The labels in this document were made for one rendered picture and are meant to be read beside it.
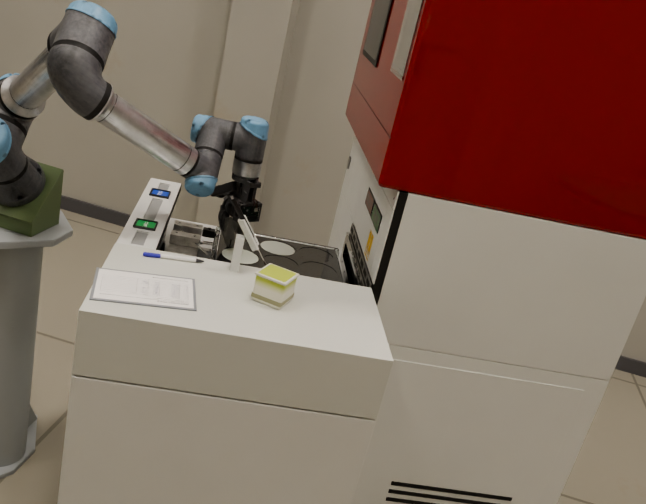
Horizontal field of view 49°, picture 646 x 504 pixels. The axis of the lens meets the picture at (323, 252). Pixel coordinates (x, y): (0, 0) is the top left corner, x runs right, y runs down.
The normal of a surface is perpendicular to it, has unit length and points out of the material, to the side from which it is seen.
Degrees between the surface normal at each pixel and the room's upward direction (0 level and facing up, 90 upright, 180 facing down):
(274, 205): 90
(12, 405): 90
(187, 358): 90
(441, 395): 90
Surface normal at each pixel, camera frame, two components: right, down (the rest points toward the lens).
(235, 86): -0.19, 0.32
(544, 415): 0.07, 0.38
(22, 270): 0.59, 0.41
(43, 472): 0.22, -0.91
